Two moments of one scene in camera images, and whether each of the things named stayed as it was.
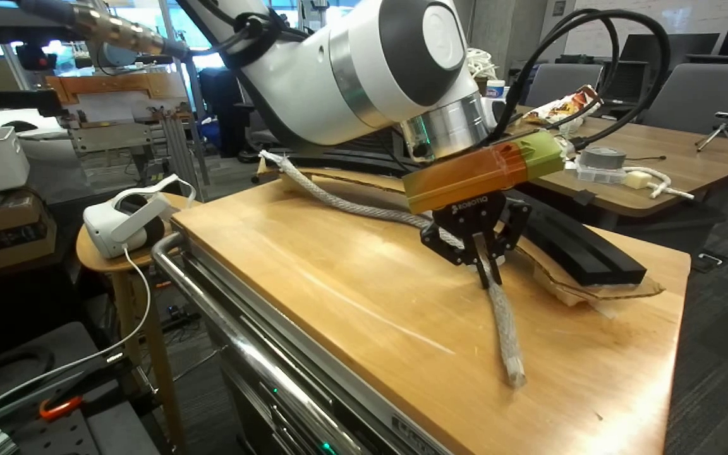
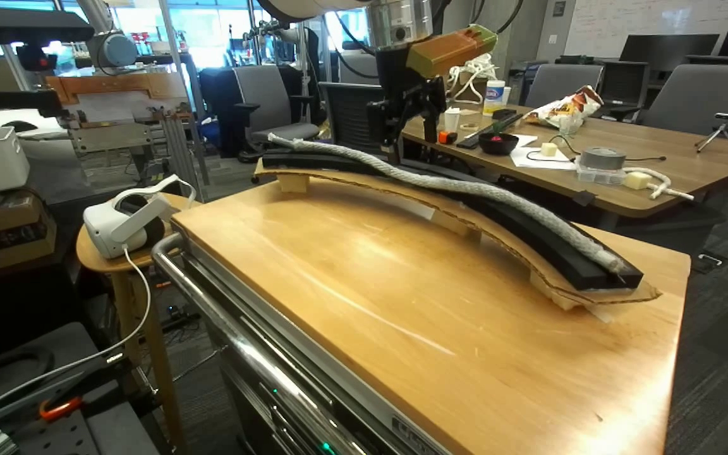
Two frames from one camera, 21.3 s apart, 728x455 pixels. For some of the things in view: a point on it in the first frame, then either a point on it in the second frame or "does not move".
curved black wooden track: x=547 y=279 does not move
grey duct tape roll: x=603 y=158 does not move
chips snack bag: x=566 y=110 does not move
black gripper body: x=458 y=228 → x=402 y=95
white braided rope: x=408 y=222 → x=465 y=190
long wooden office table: x=633 y=166 does not move
